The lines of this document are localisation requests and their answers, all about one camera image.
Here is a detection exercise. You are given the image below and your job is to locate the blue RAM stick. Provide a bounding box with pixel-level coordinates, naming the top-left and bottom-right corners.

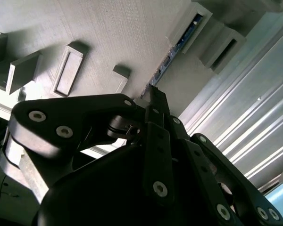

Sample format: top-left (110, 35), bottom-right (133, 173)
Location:
top-left (140, 13), bottom-right (202, 98)

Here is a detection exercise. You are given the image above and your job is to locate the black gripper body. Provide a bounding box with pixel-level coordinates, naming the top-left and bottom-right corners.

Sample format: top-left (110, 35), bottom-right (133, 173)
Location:
top-left (33, 143), bottom-right (239, 226)

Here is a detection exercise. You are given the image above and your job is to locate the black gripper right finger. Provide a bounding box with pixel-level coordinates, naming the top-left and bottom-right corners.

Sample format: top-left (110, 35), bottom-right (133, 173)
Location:
top-left (170, 115), bottom-right (283, 226)

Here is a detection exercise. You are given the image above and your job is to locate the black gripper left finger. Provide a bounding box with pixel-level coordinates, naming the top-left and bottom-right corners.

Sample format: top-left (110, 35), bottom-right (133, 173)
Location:
top-left (9, 86), bottom-right (176, 206)

